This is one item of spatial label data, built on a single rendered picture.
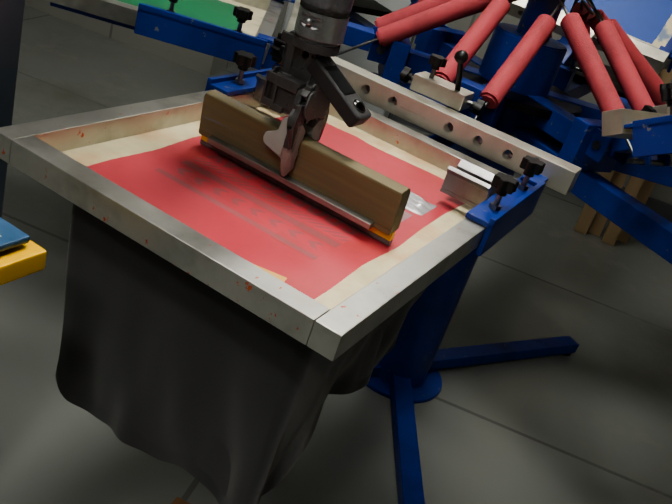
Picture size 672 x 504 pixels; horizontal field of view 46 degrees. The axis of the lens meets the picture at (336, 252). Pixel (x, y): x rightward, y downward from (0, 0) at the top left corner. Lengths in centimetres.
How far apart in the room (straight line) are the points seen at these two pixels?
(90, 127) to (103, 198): 23
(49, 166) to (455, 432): 172
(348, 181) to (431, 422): 143
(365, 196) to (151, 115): 40
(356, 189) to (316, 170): 7
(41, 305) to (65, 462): 65
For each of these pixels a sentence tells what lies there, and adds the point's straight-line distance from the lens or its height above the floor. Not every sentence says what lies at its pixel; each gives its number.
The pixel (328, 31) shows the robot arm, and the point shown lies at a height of 122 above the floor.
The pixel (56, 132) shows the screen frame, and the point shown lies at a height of 99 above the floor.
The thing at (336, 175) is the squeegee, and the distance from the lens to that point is 122.
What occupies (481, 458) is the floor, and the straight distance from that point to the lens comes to 250.
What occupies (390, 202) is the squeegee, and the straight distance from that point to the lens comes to 118.
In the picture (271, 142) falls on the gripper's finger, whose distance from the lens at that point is 125.
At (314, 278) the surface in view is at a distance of 108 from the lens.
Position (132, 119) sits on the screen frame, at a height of 98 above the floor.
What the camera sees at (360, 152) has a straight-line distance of 156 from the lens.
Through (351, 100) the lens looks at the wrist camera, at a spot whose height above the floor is 114.
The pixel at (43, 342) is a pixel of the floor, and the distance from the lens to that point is 242.
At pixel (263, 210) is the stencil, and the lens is 121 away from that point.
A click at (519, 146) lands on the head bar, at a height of 104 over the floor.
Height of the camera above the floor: 148
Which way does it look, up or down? 27 degrees down
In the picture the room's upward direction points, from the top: 19 degrees clockwise
